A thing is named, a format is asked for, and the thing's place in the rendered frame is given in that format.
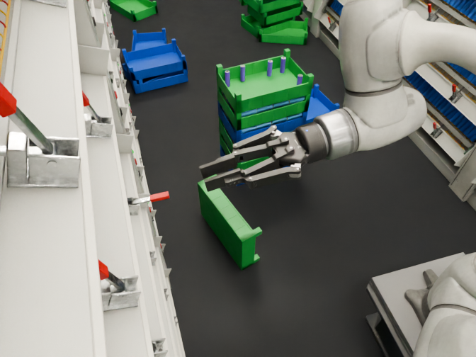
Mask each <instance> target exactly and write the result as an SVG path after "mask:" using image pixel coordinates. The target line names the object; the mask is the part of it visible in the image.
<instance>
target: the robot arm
mask: <svg viewBox="0 0 476 357"><path fill-rule="evenodd" d="M339 60H340V66H341V73H342V76H343V79H344V86H345V96H344V104H343V108H340V109H336V110H334V111H332V112H330V113H325V114H323V115H319V116H317V117H316V118H314V120H313V122H311V123H308V124H305V125H301V126H299V127H296V128H295V129H294V130H293V131H292V132H283V133H282V132H280V131H278V130H277V127H276V126H275V125H272V126H271V127H270V128H269V129H267V130H266V131H264V132H261V133H259V134H257V135H254V136H252V137H249V138H246V139H245V140H242V141H240V142H237V143H235V144H233V145H232V146H233V152H232V153H231V154H228V155H225V156H223V157H220V158H218V159H217V161H213V162H210V163H208V164H204V165H202V166H199V168H200V172H201V174H202V177H203V178H207V177H209V176H213V175H215V174H218V173H221V172H223V171H227V170H230V169H233V168H236V167H237V166H238V164H237V163H240V162H245V161H249V160H253V159H259V158H262V157H270V158H269V159H267V160H265V161H262V162H260V163H258V164H256V165H254V166H252V167H249V168H248V169H245V170H243V169H241V170H240V168H238V169H234V170H231V171H228V172H225V173H223V174H219V175H216V176H213V177H210V178H207V179H204V183H205V186H206V188H207V191H208V192H210V191H213V190H215V189H218V188H222V187H224V186H226V187H231V186H235V185H237V184H240V183H245V184H246V185H248V187H249V188H250V189H255V188H259V187H262V186H267V185H271V184H274V183H278V182H281V181H287V180H300V179H301V168H300V167H301V166H303V165H304V164H306V163H307V164H311V163H313V162H317V161H319V160H322V159H327V160H333V159H336V158H339V157H342V156H345V155H347V154H353V153H354V152H358V151H368V150H372V149H377V148H380V147H384V146H386V145H389V144H392V143H393V142H396V141H398V140H400V139H402V138H404V137H406V136H408V135H410V134H412V133H413V132H414V131H416V130H417V129H419V128H420V127H421V126H422V125H423V124H424V121H425V120H426V114H427V107H426V101H425V100H424V97H423V96H422V95H421V94H420V93H419V92H418V91H416V90H414V89H412V88H409V87H406V86H403V84H402V77H403V76H409V75H411V74H412V73H413V72H414V71H415V70H416V69H417V68H418V67H420V66H421V65H423V64H426V63H429V62H449V63H452V64H456V65H458V66H461V67H463V68H465V69H466V70H468V71H470V72H472V73H473V74H475V75H476V30H475V29H473V28H469V27H465V26H462V25H455V24H449V23H436V22H430V21H425V20H424V19H423V18H422V17H421V16H419V14H418V13H417V12H416V11H408V10H407V9H405V8H403V5H402V0H347V2H346V4H345V5H344V7H343V8H342V11H341V17H340V21H339ZM271 148H272V149H271ZM284 166H290V167H285V168H283V167H284ZM275 169H276V170H275ZM423 276H424V280H425V281H426V285H427V288H424V289H419V290H415V289H409V290H407V291H406V292H405V293H404V297H405V298H406V300H407V301H408V302H409V303H410V305H411V306H412V308H413V310H414V311H415V313H416V315H417V317H418V319H419V321H420V323H421V325H422V330H421V333H420V335H419V338H418V340H417V343H416V346H415V350H414V353H413V356H412V357H476V252H475V253H471V254H467V255H464V256H461V257H460V258H458V259H456V260H455V261H454V262H453V263H452V264H451V265H450V266H449V267H448V268H447V269H446V270H445V271H444V272H443V273H442V274H441V275H440V276H439V277H438V276H437V275H436V274H435V273H434V271H433V270H431V269H427V270H426V271H424V272H423Z"/></svg>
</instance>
